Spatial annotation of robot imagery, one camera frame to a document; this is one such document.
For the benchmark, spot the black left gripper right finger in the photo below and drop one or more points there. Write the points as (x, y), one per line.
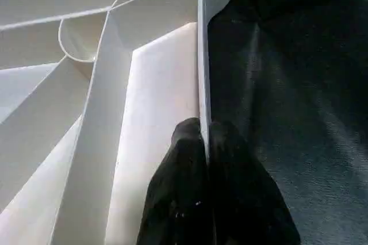
(247, 199)

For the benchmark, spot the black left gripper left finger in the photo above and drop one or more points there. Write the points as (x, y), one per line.
(178, 199)

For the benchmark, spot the white plastic table top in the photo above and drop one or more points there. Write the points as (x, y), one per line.
(69, 113)

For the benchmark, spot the black work mat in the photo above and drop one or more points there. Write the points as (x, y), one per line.
(310, 113)

